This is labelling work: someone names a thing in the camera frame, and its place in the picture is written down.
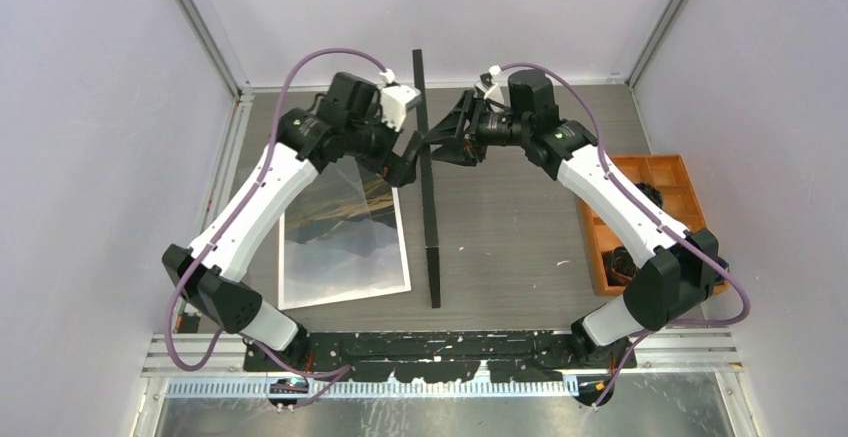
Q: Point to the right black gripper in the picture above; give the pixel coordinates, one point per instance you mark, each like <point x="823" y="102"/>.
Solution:
<point x="469" y="105"/>

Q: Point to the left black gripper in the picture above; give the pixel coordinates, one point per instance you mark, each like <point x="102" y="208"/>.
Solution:
<point x="397" y="170"/>

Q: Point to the clear acrylic sheet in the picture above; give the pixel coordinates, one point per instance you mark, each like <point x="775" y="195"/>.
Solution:
<point x="343" y="195"/>

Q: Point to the wooden picture frame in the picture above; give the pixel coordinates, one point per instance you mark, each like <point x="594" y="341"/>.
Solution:
<point x="429" y="215"/>

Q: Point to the landscape photo print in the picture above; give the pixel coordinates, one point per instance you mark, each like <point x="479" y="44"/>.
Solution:
<point x="368" y="261"/>

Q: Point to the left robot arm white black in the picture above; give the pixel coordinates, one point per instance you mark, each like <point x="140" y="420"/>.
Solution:
<point x="353" y="118"/>

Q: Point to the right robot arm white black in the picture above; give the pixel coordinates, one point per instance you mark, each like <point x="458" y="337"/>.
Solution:
<point x="676" y="267"/>

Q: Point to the orange compartment tray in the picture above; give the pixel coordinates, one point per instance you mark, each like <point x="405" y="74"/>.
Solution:
<point x="610" y="219"/>

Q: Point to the black rolled tie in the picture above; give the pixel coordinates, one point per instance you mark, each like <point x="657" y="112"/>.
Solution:
<point x="653" y="194"/>

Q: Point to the dark red rolled tie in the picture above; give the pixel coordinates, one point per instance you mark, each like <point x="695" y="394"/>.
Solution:
<point x="620" y="267"/>

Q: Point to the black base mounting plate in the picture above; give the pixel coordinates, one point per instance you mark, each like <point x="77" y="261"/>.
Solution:
<point x="451" y="356"/>

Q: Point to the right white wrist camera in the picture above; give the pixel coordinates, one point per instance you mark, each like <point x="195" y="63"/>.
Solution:
<point x="488" y="89"/>

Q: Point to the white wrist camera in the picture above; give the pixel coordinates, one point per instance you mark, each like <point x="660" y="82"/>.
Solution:
<point x="396" y="101"/>
<point x="488" y="89"/>

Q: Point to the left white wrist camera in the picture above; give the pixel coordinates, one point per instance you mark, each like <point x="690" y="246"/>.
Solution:
<point x="396" y="101"/>

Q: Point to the aluminium front rail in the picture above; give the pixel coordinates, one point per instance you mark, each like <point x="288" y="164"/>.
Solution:
<point x="237" y="368"/>

